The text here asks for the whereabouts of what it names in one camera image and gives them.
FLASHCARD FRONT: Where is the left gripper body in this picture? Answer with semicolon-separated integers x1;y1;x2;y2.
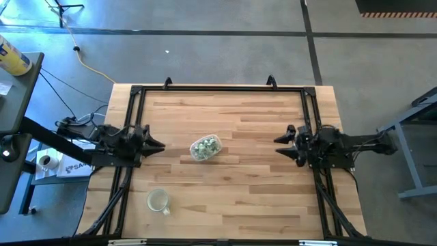
126;125;147;165

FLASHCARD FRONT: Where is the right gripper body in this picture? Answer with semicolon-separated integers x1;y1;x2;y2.
294;125;313;168

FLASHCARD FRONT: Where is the clear plastic container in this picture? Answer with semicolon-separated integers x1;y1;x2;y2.
189;133;223;162

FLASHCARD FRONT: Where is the white printed booklet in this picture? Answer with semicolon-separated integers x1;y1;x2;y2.
56;139;98;178

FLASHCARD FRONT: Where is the white coffee cup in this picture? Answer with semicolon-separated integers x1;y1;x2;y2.
38;155;59;172

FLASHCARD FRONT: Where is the grey metal cart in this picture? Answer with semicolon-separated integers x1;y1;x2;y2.
376;87;437;201

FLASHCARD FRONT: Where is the grey desk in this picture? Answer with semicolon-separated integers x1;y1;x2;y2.
0;51;45;215

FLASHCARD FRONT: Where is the black device green light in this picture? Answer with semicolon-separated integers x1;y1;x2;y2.
0;133;22;162

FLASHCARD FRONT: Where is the yellow wipes canister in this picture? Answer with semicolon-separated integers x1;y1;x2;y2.
0;33;33;77

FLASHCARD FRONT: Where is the black tripod stand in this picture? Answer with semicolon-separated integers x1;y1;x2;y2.
51;0;85;29

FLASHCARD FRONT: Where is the black hazard striped mat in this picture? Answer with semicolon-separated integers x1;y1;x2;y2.
354;0;437;18

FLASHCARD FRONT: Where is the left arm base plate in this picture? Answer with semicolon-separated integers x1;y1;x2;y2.
90;139;141;168

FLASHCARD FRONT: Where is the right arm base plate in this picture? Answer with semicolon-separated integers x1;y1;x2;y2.
305;141;356;170

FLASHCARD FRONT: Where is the black aluminium table frame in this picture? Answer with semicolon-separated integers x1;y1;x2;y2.
76;74;368;240

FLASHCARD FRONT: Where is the black floor cable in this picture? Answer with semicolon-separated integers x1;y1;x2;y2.
39;67;110;105

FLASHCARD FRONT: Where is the silver metal bracket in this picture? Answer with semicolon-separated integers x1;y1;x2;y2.
108;238;147;246
298;240;338;246

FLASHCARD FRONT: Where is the yellow floor cable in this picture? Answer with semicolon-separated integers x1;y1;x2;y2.
44;0;117;84

